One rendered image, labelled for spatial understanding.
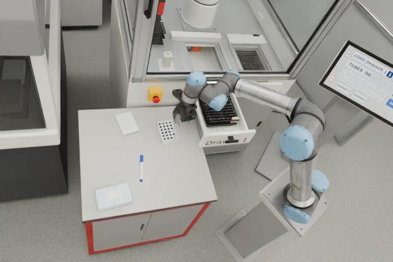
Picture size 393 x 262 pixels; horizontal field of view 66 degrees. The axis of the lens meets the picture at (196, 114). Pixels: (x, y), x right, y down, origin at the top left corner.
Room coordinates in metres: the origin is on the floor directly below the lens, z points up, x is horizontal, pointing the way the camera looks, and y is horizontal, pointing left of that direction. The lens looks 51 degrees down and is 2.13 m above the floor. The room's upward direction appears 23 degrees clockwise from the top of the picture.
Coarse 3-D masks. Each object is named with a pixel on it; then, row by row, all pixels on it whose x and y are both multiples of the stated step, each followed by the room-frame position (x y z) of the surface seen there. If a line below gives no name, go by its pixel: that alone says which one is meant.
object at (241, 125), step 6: (234, 96) 1.24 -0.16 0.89; (198, 102) 1.15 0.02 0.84; (234, 102) 1.22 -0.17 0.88; (198, 108) 1.06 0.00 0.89; (198, 114) 1.03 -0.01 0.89; (240, 114) 1.14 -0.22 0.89; (198, 120) 1.00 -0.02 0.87; (204, 120) 1.04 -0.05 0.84; (240, 120) 1.12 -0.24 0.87; (198, 126) 0.98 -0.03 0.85; (204, 126) 0.96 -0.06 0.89; (210, 126) 1.02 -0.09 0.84; (216, 126) 1.04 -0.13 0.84; (222, 126) 1.06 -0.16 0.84; (228, 126) 1.07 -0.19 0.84; (240, 126) 1.09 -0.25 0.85; (246, 126) 1.07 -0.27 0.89; (204, 132) 0.93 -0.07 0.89; (210, 132) 0.99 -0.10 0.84
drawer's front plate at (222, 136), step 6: (216, 132) 0.93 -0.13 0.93; (222, 132) 0.95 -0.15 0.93; (228, 132) 0.96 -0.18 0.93; (234, 132) 0.97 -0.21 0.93; (240, 132) 0.99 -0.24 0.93; (246, 132) 1.01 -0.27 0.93; (252, 132) 1.02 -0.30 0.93; (204, 138) 0.88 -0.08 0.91; (210, 138) 0.90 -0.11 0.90; (216, 138) 0.92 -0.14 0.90; (222, 138) 0.94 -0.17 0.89; (234, 138) 0.98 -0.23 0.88; (240, 138) 1.00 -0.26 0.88; (204, 144) 0.89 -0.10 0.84; (210, 144) 0.91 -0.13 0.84; (216, 144) 0.93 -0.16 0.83; (222, 144) 0.95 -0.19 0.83
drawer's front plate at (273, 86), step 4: (260, 84) 1.39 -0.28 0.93; (264, 84) 1.40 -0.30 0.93; (268, 84) 1.42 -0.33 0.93; (272, 84) 1.43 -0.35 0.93; (276, 84) 1.45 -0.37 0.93; (280, 84) 1.46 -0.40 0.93; (272, 88) 1.44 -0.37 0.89; (276, 88) 1.46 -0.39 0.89; (280, 88) 1.47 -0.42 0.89; (236, 96) 1.33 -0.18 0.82; (240, 96) 1.34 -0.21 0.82
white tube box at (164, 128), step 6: (168, 120) 0.98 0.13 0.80; (156, 126) 0.93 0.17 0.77; (162, 126) 0.93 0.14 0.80; (168, 126) 0.95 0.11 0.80; (162, 132) 0.90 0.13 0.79; (168, 132) 0.92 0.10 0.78; (174, 132) 0.93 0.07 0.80; (162, 138) 0.86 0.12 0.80; (168, 138) 0.88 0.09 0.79; (174, 138) 0.89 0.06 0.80; (162, 144) 0.84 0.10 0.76
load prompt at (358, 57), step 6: (354, 54) 1.71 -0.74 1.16; (360, 54) 1.71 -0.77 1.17; (360, 60) 1.69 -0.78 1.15; (366, 60) 1.69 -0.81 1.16; (372, 60) 1.70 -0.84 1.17; (366, 66) 1.67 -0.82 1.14; (372, 66) 1.67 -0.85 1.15; (378, 66) 1.68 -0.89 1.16; (384, 66) 1.68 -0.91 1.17; (378, 72) 1.66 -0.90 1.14; (384, 72) 1.66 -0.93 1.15; (390, 72) 1.67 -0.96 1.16; (390, 78) 1.64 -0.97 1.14
